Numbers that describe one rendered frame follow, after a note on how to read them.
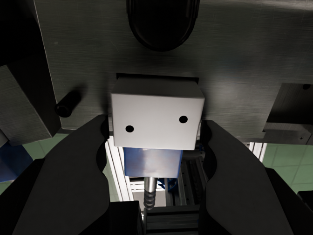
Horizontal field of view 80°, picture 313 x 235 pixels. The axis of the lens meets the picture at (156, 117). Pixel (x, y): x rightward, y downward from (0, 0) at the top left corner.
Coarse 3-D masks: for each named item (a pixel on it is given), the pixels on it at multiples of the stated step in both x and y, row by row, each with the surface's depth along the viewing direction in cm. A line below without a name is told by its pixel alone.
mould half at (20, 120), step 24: (0, 0) 16; (0, 72) 15; (24, 72) 17; (48, 72) 20; (0, 96) 16; (24, 96) 16; (48, 96) 19; (0, 120) 18; (24, 120) 18; (48, 120) 19
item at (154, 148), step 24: (120, 96) 10; (144, 96) 10; (168, 96) 10; (192, 96) 10; (120, 120) 11; (144, 120) 11; (168, 120) 11; (192, 120) 11; (120, 144) 11; (144, 144) 11; (168, 144) 11; (192, 144) 11; (144, 168) 14; (168, 168) 14; (144, 192) 17
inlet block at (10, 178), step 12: (0, 132) 18; (0, 144) 18; (0, 156) 18; (12, 156) 19; (24, 156) 21; (0, 168) 19; (12, 168) 19; (24, 168) 20; (0, 180) 20; (12, 180) 21
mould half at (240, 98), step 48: (48, 0) 10; (96, 0) 10; (240, 0) 10; (288, 0) 10; (48, 48) 11; (96, 48) 11; (144, 48) 11; (192, 48) 11; (240, 48) 11; (288, 48) 11; (96, 96) 13; (240, 96) 13
